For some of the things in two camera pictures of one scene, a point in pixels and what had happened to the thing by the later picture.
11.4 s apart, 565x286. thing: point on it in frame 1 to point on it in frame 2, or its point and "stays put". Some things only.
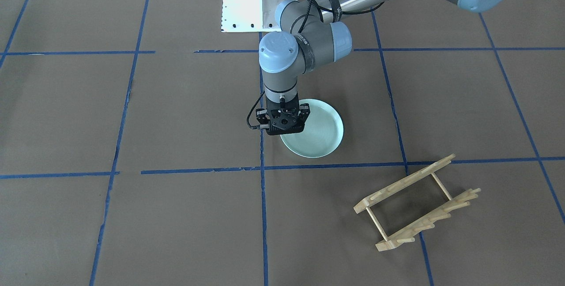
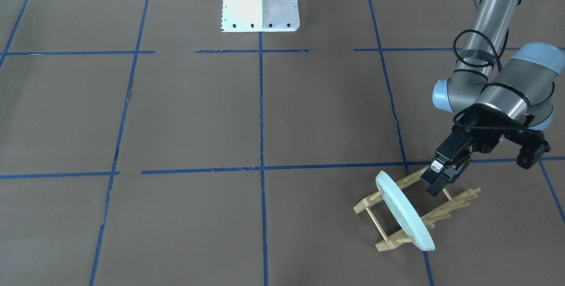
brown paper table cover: (126, 160) stays put
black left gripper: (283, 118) to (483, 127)
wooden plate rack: (409, 233) stays put
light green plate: (323, 130) to (405, 209)
